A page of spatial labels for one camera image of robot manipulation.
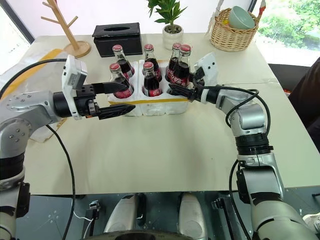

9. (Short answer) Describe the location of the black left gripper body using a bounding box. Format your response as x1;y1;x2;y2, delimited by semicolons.
74;83;101;119

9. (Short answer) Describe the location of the green plant in white pot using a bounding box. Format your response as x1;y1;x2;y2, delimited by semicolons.
145;0;189;51

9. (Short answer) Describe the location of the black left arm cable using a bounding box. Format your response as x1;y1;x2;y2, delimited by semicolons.
45;124;77;240

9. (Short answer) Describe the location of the wooden branch rack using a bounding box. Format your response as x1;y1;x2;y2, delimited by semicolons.
40;0;92;59

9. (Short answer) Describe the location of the black tissue box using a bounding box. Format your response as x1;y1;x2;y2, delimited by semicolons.
91;22;144;59

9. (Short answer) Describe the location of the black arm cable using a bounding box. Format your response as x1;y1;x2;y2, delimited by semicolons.
45;124;77;240
228;159;252;240

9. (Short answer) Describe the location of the black metal bracket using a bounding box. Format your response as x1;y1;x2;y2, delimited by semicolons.
210;196;241;240

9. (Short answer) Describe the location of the woven wicker basket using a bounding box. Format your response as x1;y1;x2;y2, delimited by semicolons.
209;7;259;53

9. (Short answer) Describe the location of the pale green bowl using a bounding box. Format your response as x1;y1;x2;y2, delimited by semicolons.
227;5;257;30

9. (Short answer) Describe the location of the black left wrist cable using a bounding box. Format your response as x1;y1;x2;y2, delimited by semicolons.
0;58;68;100

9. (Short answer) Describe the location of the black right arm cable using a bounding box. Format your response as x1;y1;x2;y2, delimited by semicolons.
228;159;252;240

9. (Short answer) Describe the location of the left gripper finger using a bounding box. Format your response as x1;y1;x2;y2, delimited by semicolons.
93;81;129;95
97;104;137;121

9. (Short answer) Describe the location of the silver rounded shell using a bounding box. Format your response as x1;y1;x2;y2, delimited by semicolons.
178;192;208;240
103;193;141;235

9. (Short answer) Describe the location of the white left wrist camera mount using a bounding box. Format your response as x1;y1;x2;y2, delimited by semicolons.
61;55;89;121

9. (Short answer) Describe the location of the thin white cable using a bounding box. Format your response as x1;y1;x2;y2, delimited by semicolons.
74;211;95;239

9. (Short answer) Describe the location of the person in dark clothes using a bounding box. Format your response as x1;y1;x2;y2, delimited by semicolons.
288;58;320;151

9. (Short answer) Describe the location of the white foam crate yellow tape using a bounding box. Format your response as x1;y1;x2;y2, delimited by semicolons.
107;59;190;118

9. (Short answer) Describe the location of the glass cola bottle red cap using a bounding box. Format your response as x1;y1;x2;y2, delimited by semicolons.
141;61;164;98
108;62;135;99
111;44;136;79
165;42;182;83
143;43;163;83
172;44;193;89

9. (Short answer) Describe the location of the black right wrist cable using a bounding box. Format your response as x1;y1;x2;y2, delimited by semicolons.
206;85;272;141

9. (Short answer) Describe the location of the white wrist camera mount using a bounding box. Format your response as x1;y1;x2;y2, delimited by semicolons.
193;52;219;88
61;55;89;121

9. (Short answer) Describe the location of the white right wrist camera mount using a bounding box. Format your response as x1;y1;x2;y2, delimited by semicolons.
193;52;219;88

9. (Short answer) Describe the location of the white sneaker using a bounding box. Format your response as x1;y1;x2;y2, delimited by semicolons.
302;213;320;234

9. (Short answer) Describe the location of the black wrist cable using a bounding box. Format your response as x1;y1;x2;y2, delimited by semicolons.
206;85;272;141
0;58;68;100

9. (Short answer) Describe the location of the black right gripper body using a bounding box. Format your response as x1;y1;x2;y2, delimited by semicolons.
188;66;207;103

